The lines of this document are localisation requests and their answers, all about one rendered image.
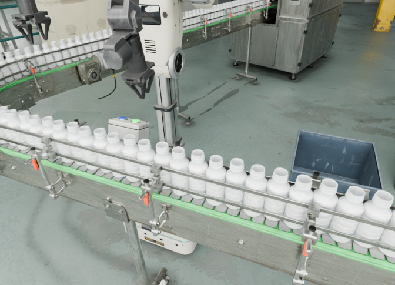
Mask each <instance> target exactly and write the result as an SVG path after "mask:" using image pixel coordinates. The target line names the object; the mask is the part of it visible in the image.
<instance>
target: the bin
mask: <svg viewBox="0 0 395 285"><path fill-rule="evenodd" d="M314 171H317V172H319V173H320V175H319V177H321V182H322V180H323V179H326V178H328V179H333V180H335V181H336V182H337V184H338V186H337V192H339V193H344V194H346V192H347V190H348V189H349V187H350V186H357V187H360V188H362V189H363V190H364V191H365V195H364V199H369V200H372V198H373V196H374V194H375V193H376V192H377V191H378V190H384V186H383V181H382V178H381V172H380V167H379V161H378V158H377V153H376V148H375V144H374V143H373V142H366V141H363V140H356V139H350V138H343V137H340V136H333V135H327V134H322V133H316V132H309V131H306V130H299V131H298V135H297V141H296V146H295V150H294V155H293V161H292V167H291V171H290V176H289V181H292V182H296V179H297V177H298V175H308V176H310V175H311V176H312V175H313V172H314Z"/></svg>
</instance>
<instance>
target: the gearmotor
mask: <svg viewBox="0 0 395 285"><path fill-rule="evenodd" d="M103 53H104V51H103V52H99V53H96V54H93V55H92V56H91V59H90V60H88V61H84V62H81V63H79V64H77V67H78V71H79V74H80V77H81V81H82V83H83V85H86V84H88V85H90V84H93V83H95V82H99V81H101V80H102V78H101V73H100V71H103V70H105V69H110V67H109V66H108V65H107V64H106V62H105V61H104V58H103ZM112 70H113V76H114V79H115V73H114V69H112ZM115 89H116V79H115V88H114V90H115ZM114 90H113V91H112V92H111V93H110V94H112V93H113V92H114ZM110 94H108V95H106V96H104V97H107V96H109V95H110ZM104 97H101V98H98V99H102V98H104Z"/></svg>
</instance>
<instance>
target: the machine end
mask: <svg viewBox="0 0 395 285"><path fill-rule="evenodd" d="M270 1H272V0H270ZM277 1H278V6H277V15H276V18H273V19H270V20H268V21H265V22H262V23H259V24H257V25H256V26H254V27H252V32H251V40H250V54H249V63H252V64H255V65H260V66H265V67H268V68H273V69H278V70H281V71H286V72H291V73H292V76H290V77H289V79H290V80H296V79H297V77H295V76H294V74H295V73H298V72H300V71H301V70H302V69H304V68H305V67H307V68H312V67H313V65H311V63H312V62H314V61H315V60H317V59H319V58H320V57H322V58H326V57H327V56H326V55H325V54H326V53H327V52H328V51H330V50H331V48H332V45H333V44H334V36H335V33H336V28H337V24H338V20H339V17H341V13H340V11H341V9H342V8H344V7H345V6H346V4H342V3H343V0H277ZM274 2H275V1H274ZM247 36H248V28H245V29H242V30H239V31H236V32H234V33H232V36H231V49H229V52H230V56H231V59H234V60H235V61H236V63H233V66H239V63H237V61H242V62H246V52H247Z"/></svg>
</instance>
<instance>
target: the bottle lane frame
mask: <svg viewBox="0 0 395 285"><path fill-rule="evenodd" d="M30 158H31V156H30V155H27V154H24V153H20V151H19V152H16V151H14V150H10V149H7V148H4V147H1V146H0V161H2V162H1V163H0V168H1V170H2V172H0V175H2V176H5V177H8V178H10V179H13V180H17V181H19V182H22V183H25V184H28V185H31V186H33V187H37V188H39V189H42V190H46V191H48V192H49V190H48V189H46V183H45V181H44V179H43V177H42V175H41V172H40V170H39V169H38V170H35V169H34V167H33V165H32V163H29V164H28V165H25V164H24V162H26V161H27V160H29V159H30ZM41 162H42V164H43V167H44V169H45V171H46V174H47V175H48V178H49V180H50V183H51V184H54V183H55V182H56V181H58V180H59V179H60V178H59V175H58V172H61V173H62V176H63V179H61V180H63V181H65V183H66V186H67V187H65V188H64V189H63V190H62V191H61V192H60V193H59V195H60V196H63V197H65V198H68V199H71V200H74V201H77V202H79V203H83V204H86V205H88V206H92V207H94V208H97V209H100V210H103V211H105V207H104V205H103V202H104V201H105V200H107V201H111V202H114V203H117V204H121V205H122V206H123V207H124V208H125V209H126V212H127V215H128V219H129V220H132V221H134V222H138V223H140V224H144V225H146V226H149V227H152V225H150V215H149V209H148V205H147V206H146V205H145V202H144V199H143V200H142V201H139V200H138V198H139V196H140V195H141V194H142V189H141V188H140V187H141V185H140V186H139V187H135V186H131V183H132V182H131V183H130V184H129V185H127V184H125V183H122V180H121V181H120V182H117V181H115V180H113V178H111V179H107V178H105V177H104V175H103V176H97V175H95V173H96V172H95V173H94V174H91V173H88V172H87V171H85V172H84V171H81V170H79V168H78V169H74V168H71V166H69V167H67V166H64V165H63V164H61V165H60V164H57V163H55V162H50V161H48V159H47V160H43V159H42V160H41ZM160 192H161V191H160ZM160 192H159V193H155V192H154V194H153V195H152V201H153V208H154V212H155V218H158V217H159V216H160V214H161V213H162V212H163V210H162V207H161V204H165V205H166V208H167V212H164V213H166V214H168V220H166V221H165V223H164V224H163V226H162V228H161V231H163V232H167V233H169V234H172V235H175V236H178V237H181V238H184V239H186V240H190V241H192V242H195V243H199V244H201V245H204V246H207V247H210V248H213V249H215V250H218V251H221V252H224V253H227V254H230V255H232V256H236V257H239V258H241V259H245V260H247V261H250V262H253V263H256V264H259V265H261V266H265V267H268V268H270V269H273V270H276V271H279V272H282V273H285V274H288V275H291V276H294V273H295V270H296V266H297V263H298V261H299V257H300V254H301V251H302V247H303V244H304V242H302V241H301V238H302V236H299V235H297V234H293V229H291V231H290V232H286V231H283V230H280V229H279V225H278V224H277V227H276V228H274V227H270V226H266V225H265V221H264V222H263V224H260V223H256V222H253V221H252V217H251V218H250V220H246V219H243V218H240V217H239V216H240V213H239V214H238V215H237V216H232V215H229V214H227V210H226V211H225V212H224V213H222V212H218V211H216V210H215V208H216V206H215V207H214V208H213V209H208V208H206V207H203V205H204V203H203V204H202V205H201V206H198V205H196V204H193V203H192V202H193V199H192V201H191V202H190V203H189V202H185V201H182V200H181V198H182V197H181V198H180V199H175V198H172V197H171V194H170V195H169V196H165V195H161V194H160ZM312 250H313V253H312V256H311V257H309V258H308V259H309V260H310V261H309V264H308V266H306V271H307V275H305V277H304V280H305V281H308V282H311V283H314V284H317V285H395V264H394V263H391V262H388V261H387V258H386V256H384V260H381V259H377V258H375V257H371V256H370V253H369V251H368V252H367V255H365V254H361V253H357V252H355V251H354V250H353V246H351V250H347V249H344V248H341V247H338V245H337V241H336V242H335V245H331V244H327V243H323V242H322V237H320V240H319V241H317V243H316V245H315V246H314V245H312Z"/></svg>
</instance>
